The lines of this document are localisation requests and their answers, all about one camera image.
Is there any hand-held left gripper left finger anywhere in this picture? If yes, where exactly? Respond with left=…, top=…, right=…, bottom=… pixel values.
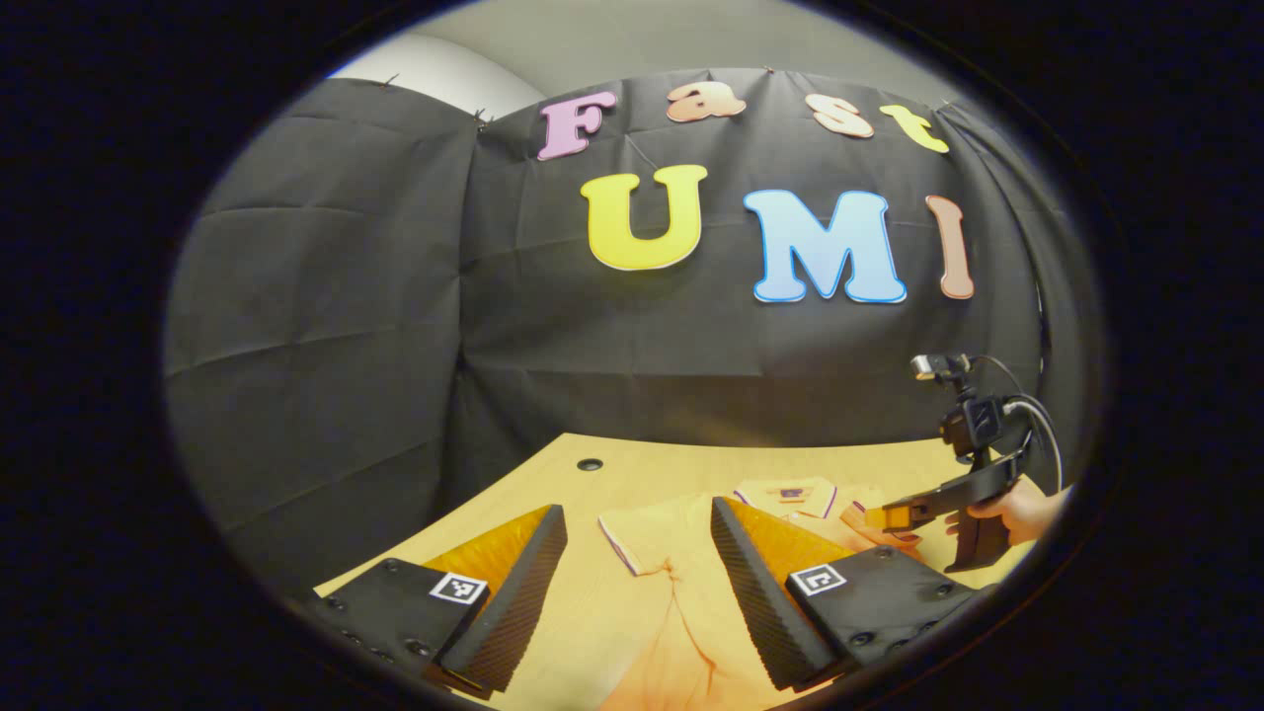
left=301, top=504, right=570, bottom=702

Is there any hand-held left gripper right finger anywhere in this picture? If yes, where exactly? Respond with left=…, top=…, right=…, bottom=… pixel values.
left=709, top=495, right=996, bottom=693

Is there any orange T-shirt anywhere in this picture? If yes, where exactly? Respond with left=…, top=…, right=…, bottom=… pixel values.
left=597, top=476, right=929, bottom=711

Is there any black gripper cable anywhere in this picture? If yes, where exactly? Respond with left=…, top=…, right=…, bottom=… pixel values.
left=973, top=354, right=1066, bottom=495

